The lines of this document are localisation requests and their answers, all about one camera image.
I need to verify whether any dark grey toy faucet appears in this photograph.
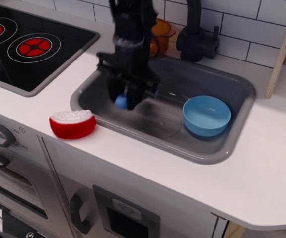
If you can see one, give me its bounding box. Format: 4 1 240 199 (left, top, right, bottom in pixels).
176 0 220 62

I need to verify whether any light wooden side post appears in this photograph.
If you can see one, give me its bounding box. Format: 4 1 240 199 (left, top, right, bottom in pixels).
265 0 286 99

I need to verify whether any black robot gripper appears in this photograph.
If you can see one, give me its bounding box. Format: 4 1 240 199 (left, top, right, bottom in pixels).
96 37 160 110

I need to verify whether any grey oven knob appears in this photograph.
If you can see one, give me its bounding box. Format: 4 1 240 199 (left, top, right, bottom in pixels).
0 124 16 148

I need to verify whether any black toy stovetop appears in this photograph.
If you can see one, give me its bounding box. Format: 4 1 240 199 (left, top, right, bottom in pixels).
0 5 99 97

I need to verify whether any blue handled grey spoon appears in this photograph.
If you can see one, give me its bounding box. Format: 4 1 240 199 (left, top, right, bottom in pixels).
115 93 128 110

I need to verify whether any orange transparent plastic pot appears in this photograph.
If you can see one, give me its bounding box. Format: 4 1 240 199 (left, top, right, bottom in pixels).
150 18 176 58

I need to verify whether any grey cabinet door handle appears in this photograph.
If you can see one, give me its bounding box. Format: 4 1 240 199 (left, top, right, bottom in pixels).
70 194 91 235

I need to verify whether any grey plastic sink basin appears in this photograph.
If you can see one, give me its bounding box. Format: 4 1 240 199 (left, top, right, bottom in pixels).
70 56 256 165

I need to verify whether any light blue plastic bowl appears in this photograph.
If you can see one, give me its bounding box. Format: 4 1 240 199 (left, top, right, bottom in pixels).
182 95 231 137

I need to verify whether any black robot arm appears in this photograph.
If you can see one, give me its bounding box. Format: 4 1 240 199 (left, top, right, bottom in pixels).
97 0 160 110

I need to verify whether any red white toy rice bowl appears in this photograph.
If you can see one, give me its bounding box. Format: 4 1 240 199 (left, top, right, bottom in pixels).
49 110 97 139

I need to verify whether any grey dishwasher control panel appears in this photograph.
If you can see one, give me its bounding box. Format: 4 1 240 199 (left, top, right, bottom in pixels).
93 185 160 238

